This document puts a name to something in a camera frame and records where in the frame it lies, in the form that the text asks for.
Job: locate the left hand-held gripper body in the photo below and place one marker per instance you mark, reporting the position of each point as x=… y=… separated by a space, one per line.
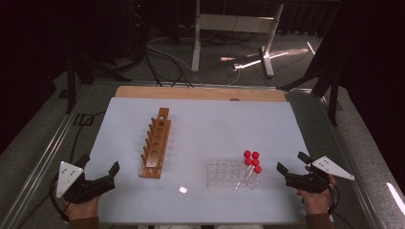
x=68 y=176

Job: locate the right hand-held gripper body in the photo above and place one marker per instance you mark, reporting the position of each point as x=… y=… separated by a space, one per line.
x=331 y=167

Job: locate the red bottle cap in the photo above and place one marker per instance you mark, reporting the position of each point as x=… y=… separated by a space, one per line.
x=258 y=169

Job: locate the red-capped test tube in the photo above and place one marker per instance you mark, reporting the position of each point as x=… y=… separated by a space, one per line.
x=247 y=154
x=248 y=161
x=255 y=155
x=255 y=162

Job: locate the wooden test tube rack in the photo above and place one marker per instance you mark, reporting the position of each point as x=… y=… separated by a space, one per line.
x=156 y=149

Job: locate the clear plastic test tube rack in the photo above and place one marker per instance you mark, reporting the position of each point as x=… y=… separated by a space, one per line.
x=223 y=173

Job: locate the person's left hand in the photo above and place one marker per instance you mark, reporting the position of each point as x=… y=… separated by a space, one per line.
x=82 y=210

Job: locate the person's right hand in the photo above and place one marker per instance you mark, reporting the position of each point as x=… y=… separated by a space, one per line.
x=316 y=203

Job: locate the black tripod stand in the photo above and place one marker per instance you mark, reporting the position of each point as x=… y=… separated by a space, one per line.
x=70 y=89
x=333 y=95

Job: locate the white table board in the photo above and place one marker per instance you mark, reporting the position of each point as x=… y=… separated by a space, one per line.
x=203 y=133

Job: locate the aluminium floor rail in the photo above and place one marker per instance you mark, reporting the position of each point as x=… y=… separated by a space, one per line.
x=344 y=159
x=41 y=165

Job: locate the white desk frame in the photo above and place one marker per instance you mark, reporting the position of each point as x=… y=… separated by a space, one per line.
x=234 y=23

